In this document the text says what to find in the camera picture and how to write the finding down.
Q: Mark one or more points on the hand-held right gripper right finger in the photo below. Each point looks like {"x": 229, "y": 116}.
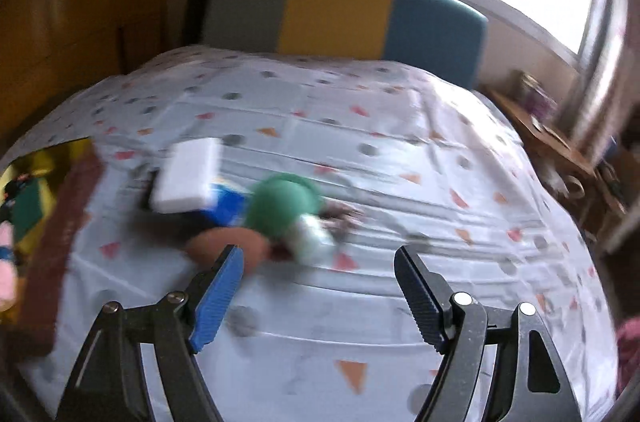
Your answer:
{"x": 420, "y": 292}

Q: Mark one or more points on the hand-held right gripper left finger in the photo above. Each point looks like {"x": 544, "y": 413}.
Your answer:
{"x": 217, "y": 297}

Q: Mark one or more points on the brown egg-shaped makeup sponge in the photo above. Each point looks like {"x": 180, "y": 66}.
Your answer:
{"x": 205, "y": 247}

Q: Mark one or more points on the green round puff white base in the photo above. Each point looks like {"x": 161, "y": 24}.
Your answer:
{"x": 280, "y": 207}

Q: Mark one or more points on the white foam sponge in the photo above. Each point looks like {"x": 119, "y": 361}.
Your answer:
{"x": 187, "y": 174}

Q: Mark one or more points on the gold rectangular tray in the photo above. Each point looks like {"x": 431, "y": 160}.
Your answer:
{"x": 65, "y": 252}

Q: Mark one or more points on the green yellow scouring sponge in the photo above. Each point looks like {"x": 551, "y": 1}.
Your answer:
{"x": 32, "y": 207}

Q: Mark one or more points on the pink towel roll blue band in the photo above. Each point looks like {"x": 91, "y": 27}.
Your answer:
{"x": 6, "y": 262}

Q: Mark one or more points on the printed white bedsheet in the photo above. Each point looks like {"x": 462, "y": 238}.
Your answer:
{"x": 350, "y": 302}

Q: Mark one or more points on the blue white packet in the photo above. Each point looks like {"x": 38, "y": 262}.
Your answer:
{"x": 227, "y": 204}

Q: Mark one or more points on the brown patterned scrunchie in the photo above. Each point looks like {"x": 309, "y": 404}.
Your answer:
{"x": 345, "y": 219}

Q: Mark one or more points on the wooden desk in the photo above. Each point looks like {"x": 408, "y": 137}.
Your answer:
{"x": 565, "y": 152}

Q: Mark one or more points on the pink red cloth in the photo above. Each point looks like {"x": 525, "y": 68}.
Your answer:
{"x": 629, "y": 347}

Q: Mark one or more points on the cluttered side shelf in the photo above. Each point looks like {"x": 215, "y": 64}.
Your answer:
{"x": 612, "y": 192}

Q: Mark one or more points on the patterned storage jar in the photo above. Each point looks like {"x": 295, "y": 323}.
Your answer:
{"x": 529, "y": 87}
{"x": 546, "y": 102}

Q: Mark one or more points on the grey yellow blue headboard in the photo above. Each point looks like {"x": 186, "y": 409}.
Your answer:
{"x": 340, "y": 12}

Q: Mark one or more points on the beige patterned curtain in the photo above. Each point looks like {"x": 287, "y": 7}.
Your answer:
{"x": 600, "y": 52}

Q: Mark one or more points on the wooden wardrobe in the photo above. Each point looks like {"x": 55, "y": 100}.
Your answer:
{"x": 75, "y": 27}

